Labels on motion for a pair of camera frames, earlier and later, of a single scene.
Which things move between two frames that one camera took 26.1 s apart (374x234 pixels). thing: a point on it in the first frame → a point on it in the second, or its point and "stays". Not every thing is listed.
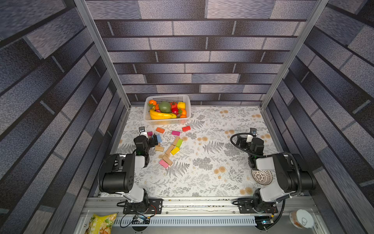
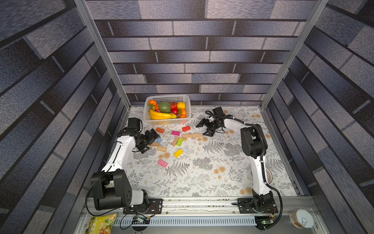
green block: [179, 143] stays
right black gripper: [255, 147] → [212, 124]
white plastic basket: [176, 98] stays
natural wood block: [177, 138] stays
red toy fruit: [175, 108] stays
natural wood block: [168, 152] → [187, 135]
